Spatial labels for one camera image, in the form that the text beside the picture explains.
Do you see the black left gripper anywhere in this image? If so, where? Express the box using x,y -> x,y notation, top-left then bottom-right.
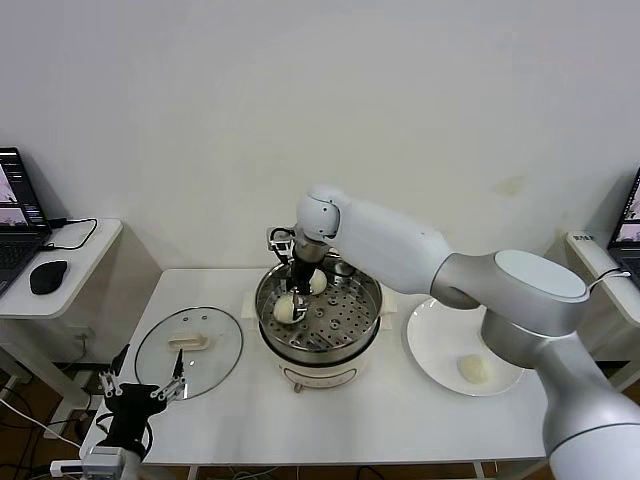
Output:
98,344 -> 187,454

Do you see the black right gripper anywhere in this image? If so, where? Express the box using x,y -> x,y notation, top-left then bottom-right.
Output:
291,257 -> 315,324

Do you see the round glass pot lid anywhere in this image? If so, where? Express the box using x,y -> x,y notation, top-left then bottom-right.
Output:
134,306 -> 245,400

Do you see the perforated steel steamer basket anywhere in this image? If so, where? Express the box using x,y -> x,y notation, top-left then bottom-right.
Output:
255,252 -> 385,357

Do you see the cream electric cooking pot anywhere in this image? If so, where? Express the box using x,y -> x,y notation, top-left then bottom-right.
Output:
241,289 -> 401,396

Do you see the round white plate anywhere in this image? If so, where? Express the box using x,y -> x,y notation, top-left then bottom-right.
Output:
406,295 -> 526,399

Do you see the black computer mouse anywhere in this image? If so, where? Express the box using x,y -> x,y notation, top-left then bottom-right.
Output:
28,259 -> 69,295

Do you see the black open laptop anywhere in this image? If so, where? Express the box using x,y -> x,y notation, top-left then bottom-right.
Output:
0,146 -> 54,296
608,168 -> 640,291

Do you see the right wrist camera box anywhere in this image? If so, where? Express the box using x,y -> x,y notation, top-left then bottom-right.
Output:
267,227 -> 296,257

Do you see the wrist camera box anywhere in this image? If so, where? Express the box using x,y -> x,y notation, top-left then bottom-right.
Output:
49,447 -> 126,479
267,227 -> 296,257

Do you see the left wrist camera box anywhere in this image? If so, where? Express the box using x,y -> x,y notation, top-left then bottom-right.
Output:
49,447 -> 126,479

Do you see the black laptop cable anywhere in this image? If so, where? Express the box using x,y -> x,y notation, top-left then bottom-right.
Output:
39,217 -> 100,251

